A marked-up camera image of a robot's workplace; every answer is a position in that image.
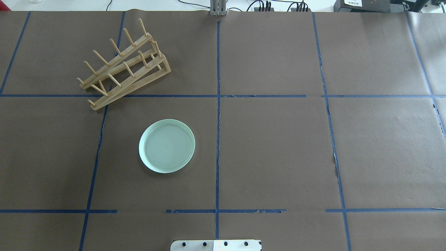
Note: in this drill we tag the light green ceramic plate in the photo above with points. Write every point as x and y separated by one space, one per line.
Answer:
166 146

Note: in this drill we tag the wooden plate rack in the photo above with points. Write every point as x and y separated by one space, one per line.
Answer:
139 64

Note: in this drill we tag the black power strip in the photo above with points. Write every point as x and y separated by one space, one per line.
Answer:
292 6

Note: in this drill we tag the aluminium frame post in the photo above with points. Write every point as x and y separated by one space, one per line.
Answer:
218 8

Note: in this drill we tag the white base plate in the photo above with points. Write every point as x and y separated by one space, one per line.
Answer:
217 245

